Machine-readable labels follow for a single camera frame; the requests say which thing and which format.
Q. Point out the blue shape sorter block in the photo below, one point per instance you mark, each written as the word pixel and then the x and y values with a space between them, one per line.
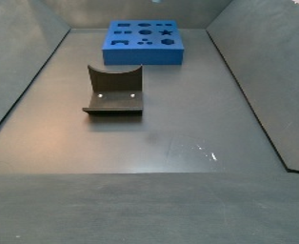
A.
pixel 143 42

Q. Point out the black curved holder stand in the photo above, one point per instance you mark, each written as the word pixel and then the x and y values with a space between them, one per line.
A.
pixel 117 91

